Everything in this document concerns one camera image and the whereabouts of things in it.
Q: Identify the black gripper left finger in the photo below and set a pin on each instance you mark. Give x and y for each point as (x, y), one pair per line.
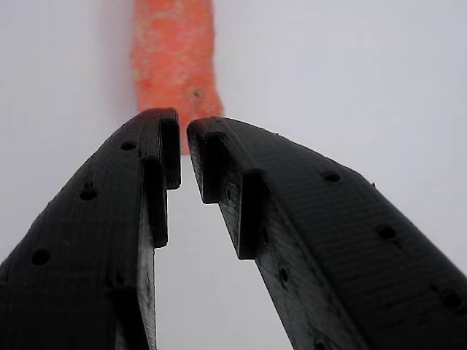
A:
(91, 226)

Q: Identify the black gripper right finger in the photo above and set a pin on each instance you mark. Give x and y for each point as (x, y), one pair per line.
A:
(328, 237)

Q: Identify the small orange food piece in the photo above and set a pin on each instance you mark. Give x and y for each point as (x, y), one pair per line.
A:
(171, 54)

